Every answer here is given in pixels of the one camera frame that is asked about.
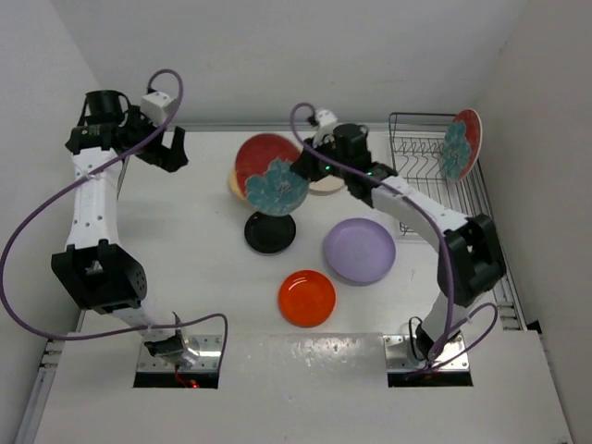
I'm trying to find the cream plastic plate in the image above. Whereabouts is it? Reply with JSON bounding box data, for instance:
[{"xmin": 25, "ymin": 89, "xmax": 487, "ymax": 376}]
[{"xmin": 309, "ymin": 177, "xmax": 345, "ymax": 195}]

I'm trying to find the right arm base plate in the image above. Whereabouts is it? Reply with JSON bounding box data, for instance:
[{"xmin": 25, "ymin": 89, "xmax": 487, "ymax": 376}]
[{"xmin": 383, "ymin": 335, "xmax": 473, "ymax": 389}]

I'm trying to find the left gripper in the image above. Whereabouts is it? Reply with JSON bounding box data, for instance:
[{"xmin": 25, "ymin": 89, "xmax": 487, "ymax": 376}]
[{"xmin": 122, "ymin": 105, "xmax": 186, "ymax": 172}]

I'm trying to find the orange glossy plate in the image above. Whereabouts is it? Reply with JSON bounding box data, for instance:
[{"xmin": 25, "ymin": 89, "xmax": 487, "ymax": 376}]
[{"xmin": 277, "ymin": 270, "xmax": 337, "ymax": 328}]

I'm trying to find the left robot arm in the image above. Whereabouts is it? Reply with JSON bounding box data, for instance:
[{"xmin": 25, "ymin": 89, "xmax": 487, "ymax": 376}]
[{"xmin": 51, "ymin": 89, "xmax": 187, "ymax": 367}]

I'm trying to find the lilac plastic plate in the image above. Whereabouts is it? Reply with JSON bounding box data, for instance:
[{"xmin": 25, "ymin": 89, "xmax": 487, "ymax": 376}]
[{"xmin": 323, "ymin": 217, "xmax": 397, "ymax": 285}]

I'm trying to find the black glossy plate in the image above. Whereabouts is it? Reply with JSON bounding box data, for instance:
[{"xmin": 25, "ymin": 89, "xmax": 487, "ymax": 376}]
[{"xmin": 243, "ymin": 212, "xmax": 297, "ymax": 254}]

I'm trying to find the yellow plastic plate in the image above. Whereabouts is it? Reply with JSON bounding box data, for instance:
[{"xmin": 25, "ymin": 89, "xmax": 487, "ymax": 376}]
[{"xmin": 228, "ymin": 167, "xmax": 249, "ymax": 205}]

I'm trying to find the red teal floral plate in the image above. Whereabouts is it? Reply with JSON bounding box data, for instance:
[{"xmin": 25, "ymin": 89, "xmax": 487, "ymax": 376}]
[
  {"xmin": 439, "ymin": 108, "xmax": 483, "ymax": 182},
  {"xmin": 235, "ymin": 133, "xmax": 309, "ymax": 216}
]

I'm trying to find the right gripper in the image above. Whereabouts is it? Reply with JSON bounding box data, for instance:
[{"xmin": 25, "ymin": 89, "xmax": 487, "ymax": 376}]
[{"xmin": 294, "ymin": 131, "xmax": 352, "ymax": 181}]

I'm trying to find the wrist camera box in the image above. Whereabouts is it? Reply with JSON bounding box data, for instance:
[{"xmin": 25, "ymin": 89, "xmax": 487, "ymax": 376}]
[
  {"xmin": 140, "ymin": 92, "xmax": 176, "ymax": 126},
  {"xmin": 307, "ymin": 108, "xmax": 338, "ymax": 143}
]

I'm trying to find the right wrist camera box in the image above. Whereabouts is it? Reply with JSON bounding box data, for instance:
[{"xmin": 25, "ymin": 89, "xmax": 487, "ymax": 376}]
[{"xmin": 307, "ymin": 108, "xmax": 338, "ymax": 143}]

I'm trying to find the grey wire dish rack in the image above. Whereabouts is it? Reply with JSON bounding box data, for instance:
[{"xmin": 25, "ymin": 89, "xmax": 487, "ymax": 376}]
[{"xmin": 388, "ymin": 112, "xmax": 493, "ymax": 216}]

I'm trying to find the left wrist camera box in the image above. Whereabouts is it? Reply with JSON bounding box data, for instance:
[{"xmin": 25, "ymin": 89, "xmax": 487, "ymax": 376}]
[{"xmin": 140, "ymin": 92, "xmax": 176, "ymax": 126}]

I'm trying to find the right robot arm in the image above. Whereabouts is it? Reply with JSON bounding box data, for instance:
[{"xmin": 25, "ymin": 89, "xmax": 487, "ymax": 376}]
[{"xmin": 291, "ymin": 117, "xmax": 507, "ymax": 362}]

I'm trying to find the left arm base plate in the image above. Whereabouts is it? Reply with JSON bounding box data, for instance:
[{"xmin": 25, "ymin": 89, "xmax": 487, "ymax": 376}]
[{"xmin": 133, "ymin": 335, "xmax": 223, "ymax": 389}]

